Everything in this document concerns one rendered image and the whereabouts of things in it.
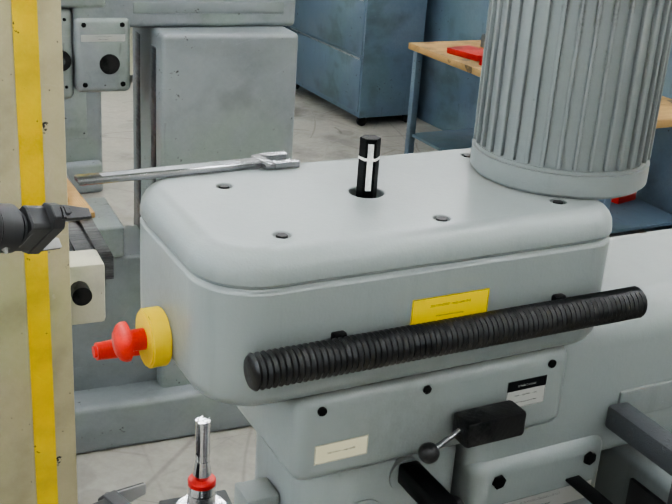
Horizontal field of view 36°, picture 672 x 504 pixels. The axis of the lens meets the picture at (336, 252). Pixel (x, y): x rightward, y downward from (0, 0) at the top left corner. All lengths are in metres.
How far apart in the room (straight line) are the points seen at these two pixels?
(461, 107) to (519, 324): 7.42
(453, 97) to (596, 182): 7.41
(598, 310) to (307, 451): 0.33
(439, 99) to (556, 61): 7.62
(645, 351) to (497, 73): 0.37
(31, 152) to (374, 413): 1.86
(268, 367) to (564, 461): 0.46
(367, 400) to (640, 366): 0.38
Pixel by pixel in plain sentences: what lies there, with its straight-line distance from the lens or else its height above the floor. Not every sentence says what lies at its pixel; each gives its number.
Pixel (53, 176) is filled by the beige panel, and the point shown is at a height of 1.35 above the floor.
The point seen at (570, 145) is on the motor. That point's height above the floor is 1.95.
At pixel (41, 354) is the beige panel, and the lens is 3.00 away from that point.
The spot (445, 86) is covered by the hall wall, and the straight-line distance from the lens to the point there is 8.62.
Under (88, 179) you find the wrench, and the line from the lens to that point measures 1.08.
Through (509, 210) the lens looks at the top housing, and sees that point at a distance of 1.08.
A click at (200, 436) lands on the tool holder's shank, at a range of 1.73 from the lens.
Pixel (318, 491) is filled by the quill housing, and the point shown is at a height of 1.59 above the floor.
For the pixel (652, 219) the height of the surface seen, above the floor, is 0.23.
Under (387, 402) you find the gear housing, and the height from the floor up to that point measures 1.71.
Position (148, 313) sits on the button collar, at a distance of 1.03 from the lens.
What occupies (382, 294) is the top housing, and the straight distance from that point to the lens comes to 0.98.
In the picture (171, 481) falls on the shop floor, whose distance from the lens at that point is 3.94.
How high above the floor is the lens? 2.24
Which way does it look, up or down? 22 degrees down
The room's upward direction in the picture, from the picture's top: 4 degrees clockwise
